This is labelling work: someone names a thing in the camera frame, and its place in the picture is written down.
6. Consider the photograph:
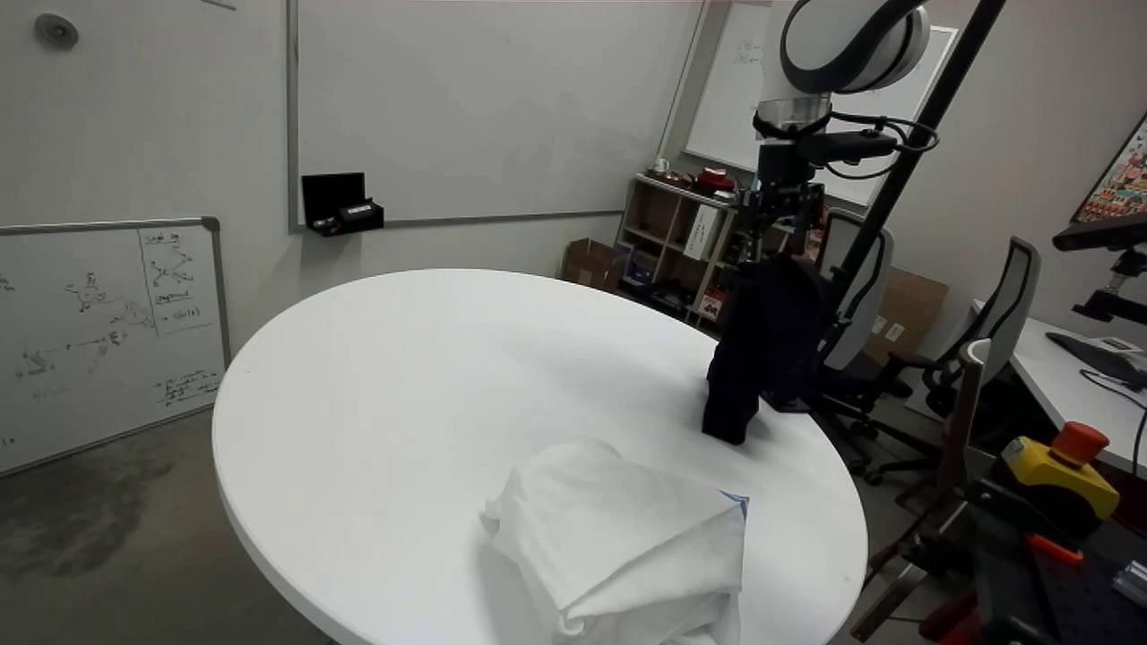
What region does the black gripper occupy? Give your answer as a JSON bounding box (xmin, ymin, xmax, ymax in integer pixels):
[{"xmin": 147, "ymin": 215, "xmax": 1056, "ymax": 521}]
[{"xmin": 751, "ymin": 140, "xmax": 826, "ymax": 260}]

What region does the black shirt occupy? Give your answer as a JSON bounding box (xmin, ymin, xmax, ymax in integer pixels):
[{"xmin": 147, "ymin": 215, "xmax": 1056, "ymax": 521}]
[{"xmin": 702, "ymin": 260, "xmax": 828, "ymax": 445}]

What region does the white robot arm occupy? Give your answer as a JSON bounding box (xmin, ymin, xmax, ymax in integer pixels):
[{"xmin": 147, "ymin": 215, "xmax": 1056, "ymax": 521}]
[{"xmin": 743, "ymin": 0, "xmax": 929, "ymax": 250}]

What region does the black clamp-on stand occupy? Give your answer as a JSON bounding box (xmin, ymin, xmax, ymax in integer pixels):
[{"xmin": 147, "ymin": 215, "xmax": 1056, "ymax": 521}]
[{"xmin": 808, "ymin": 0, "xmax": 1010, "ymax": 416}]

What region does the wooden shelf unit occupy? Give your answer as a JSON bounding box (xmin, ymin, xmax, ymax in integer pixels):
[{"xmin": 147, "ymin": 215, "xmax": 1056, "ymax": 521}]
[{"xmin": 618, "ymin": 177, "xmax": 752, "ymax": 330}]

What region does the cardboard box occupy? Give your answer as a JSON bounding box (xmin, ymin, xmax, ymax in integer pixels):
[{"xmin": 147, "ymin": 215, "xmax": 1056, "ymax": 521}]
[{"xmin": 859, "ymin": 270, "xmax": 951, "ymax": 367}]

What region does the black office chair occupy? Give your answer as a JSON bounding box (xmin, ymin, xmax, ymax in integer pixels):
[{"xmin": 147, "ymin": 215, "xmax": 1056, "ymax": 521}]
[{"xmin": 820, "ymin": 238, "xmax": 1044, "ymax": 483}]

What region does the computer monitor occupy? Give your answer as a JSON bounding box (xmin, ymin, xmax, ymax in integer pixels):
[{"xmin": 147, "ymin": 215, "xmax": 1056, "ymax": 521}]
[{"xmin": 1053, "ymin": 114, "xmax": 1147, "ymax": 323}]

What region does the white side desk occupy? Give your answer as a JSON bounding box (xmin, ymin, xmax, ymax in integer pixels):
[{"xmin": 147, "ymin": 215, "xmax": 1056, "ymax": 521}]
[{"xmin": 1010, "ymin": 319, "xmax": 1147, "ymax": 477}]

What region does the yellow emergency stop box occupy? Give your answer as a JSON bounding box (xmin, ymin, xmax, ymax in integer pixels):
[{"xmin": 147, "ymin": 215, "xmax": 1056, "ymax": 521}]
[{"xmin": 1003, "ymin": 423, "xmax": 1117, "ymax": 521}]

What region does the white folded towel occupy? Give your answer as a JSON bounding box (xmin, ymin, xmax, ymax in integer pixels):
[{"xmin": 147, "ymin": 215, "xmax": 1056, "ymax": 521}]
[{"xmin": 482, "ymin": 442, "xmax": 751, "ymax": 645}]

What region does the black eraser tray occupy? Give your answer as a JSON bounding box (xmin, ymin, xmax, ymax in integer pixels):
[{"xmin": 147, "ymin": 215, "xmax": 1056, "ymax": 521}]
[{"xmin": 303, "ymin": 172, "xmax": 383, "ymax": 238}]

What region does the white round table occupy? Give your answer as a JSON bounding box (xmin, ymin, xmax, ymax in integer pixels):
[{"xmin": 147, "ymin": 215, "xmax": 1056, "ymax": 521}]
[{"xmin": 213, "ymin": 270, "xmax": 869, "ymax": 645}]

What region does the low scribbled whiteboard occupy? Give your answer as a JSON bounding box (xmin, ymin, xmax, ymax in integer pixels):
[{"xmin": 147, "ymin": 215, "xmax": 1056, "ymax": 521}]
[{"xmin": 0, "ymin": 215, "xmax": 231, "ymax": 475}]

